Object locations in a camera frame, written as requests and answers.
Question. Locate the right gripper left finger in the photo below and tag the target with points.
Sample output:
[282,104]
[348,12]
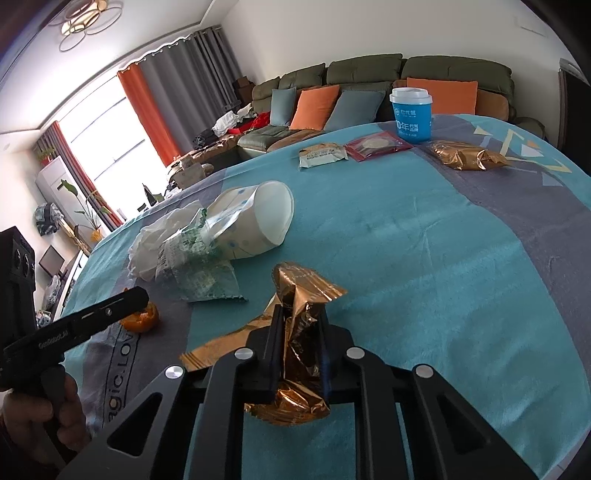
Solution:
[188,424]

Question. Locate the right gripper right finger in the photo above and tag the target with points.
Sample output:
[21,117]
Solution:
[411,423]

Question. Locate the orange peel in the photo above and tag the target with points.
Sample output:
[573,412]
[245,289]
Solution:
[143,321]

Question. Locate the large gold foil wrapper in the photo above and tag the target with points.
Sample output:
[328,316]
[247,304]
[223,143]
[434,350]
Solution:
[303,294]

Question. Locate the white tissue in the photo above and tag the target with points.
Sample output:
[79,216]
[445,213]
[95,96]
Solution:
[143,252]

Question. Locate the clear green plastic wrapper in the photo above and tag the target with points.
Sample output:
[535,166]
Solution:
[191,267]

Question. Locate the paper cup blue dots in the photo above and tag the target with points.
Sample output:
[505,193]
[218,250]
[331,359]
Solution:
[243,222]

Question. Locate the left hand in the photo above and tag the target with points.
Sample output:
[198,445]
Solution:
[20,415]

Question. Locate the small black monitor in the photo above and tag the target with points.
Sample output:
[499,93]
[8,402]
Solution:
[51,262]

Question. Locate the white tv cabinet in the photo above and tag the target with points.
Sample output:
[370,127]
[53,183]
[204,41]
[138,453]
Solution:
[57,293]

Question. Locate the tall potted plant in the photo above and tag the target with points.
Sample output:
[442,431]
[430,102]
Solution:
[86,210]

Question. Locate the covered standing fan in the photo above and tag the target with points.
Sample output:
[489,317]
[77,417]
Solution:
[47,218]

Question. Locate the white standing air conditioner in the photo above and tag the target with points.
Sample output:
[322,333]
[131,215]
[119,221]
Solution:
[47,182]

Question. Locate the teal grey patterned tablecloth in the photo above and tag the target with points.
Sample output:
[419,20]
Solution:
[484,275]

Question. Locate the left striped curtain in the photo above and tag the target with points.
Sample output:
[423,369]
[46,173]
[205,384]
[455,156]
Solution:
[53,144]

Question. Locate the cluttered coffee table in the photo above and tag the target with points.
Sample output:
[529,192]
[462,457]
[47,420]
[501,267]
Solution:
[184,172]

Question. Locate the small gold snack packet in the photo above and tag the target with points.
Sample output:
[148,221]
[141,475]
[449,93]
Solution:
[464,156]

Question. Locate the red snack packet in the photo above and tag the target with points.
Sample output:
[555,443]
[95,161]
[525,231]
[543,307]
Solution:
[376,145]

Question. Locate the orange curtain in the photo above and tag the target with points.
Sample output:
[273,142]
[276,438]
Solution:
[143,103]

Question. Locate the grey curtain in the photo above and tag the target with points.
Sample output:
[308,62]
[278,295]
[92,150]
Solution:
[191,81]

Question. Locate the white snack packet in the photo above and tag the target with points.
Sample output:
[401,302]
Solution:
[321,154]

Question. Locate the blue cup white lid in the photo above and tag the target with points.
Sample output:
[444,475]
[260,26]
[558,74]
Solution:
[412,113]

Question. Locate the orange cushion near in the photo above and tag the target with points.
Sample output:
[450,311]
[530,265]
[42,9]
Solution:
[449,97]

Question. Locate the orange cushion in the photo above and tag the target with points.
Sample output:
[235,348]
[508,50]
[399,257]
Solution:
[314,106]
[449,97]

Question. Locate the teal cushion near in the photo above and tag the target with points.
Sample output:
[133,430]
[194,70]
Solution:
[354,107]

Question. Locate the teal cushion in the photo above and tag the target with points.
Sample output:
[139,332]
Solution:
[354,107]
[283,102]

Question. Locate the orange cushion middle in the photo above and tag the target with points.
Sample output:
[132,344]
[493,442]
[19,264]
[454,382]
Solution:
[314,106]

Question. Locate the teal cushion far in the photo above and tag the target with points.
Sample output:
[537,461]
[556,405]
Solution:
[283,102]

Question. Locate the green sectional sofa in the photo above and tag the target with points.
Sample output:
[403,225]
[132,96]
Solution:
[384,72]

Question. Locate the gold ring ceiling lamp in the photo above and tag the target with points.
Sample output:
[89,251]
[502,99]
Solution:
[82,19]

